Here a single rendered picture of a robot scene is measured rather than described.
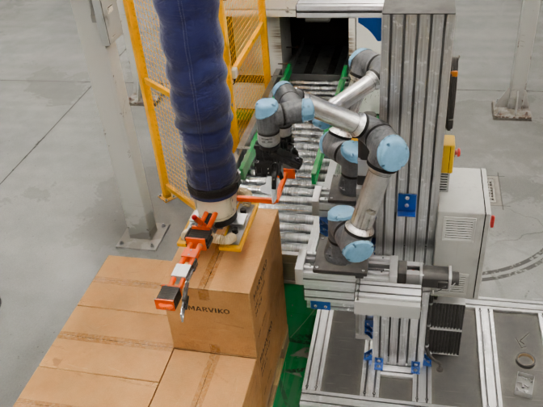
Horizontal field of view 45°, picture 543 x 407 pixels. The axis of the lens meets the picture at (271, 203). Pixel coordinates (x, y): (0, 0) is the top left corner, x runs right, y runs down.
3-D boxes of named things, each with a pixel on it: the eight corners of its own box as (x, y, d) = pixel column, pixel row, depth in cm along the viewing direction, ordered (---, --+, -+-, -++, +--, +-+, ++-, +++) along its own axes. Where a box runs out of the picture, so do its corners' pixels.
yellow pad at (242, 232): (238, 203, 307) (237, 195, 304) (259, 205, 305) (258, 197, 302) (218, 250, 281) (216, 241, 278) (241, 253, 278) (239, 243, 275)
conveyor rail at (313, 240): (354, 91, 537) (354, 69, 526) (360, 91, 536) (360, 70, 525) (305, 281, 356) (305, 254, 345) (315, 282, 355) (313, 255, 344)
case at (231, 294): (210, 263, 352) (200, 203, 329) (283, 270, 344) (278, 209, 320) (174, 347, 305) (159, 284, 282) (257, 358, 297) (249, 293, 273)
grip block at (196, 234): (191, 236, 274) (189, 224, 270) (214, 237, 272) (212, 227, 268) (185, 249, 267) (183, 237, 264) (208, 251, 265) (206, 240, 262)
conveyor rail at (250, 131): (277, 89, 551) (275, 68, 540) (283, 89, 550) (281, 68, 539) (192, 270, 370) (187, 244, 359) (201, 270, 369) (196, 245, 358)
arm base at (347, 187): (370, 179, 319) (371, 162, 313) (368, 197, 307) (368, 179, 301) (339, 178, 322) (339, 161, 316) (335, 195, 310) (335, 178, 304)
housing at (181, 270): (177, 271, 256) (175, 262, 253) (194, 273, 255) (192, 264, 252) (171, 283, 251) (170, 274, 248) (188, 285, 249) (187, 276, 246)
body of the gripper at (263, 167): (259, 165, 231) (257, 136, 224) (284, 167, 229) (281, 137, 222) (255, 178, 225) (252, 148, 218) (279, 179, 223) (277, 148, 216)
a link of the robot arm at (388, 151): (356, 244, 266) (399, 124, 239) (370, 267, 254) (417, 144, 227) (329, 243, 262) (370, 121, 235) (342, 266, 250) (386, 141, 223)
